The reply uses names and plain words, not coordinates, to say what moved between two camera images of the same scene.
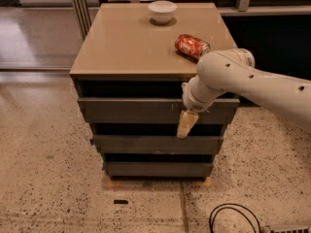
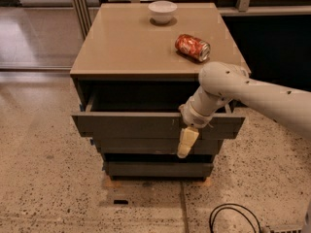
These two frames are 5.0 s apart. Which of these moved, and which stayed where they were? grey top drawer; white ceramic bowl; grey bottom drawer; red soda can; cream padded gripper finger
Moved: cream padded gripper finger; grey top drawer
Stayed: red soda can; grey bottom drawer; white ceramic bowl
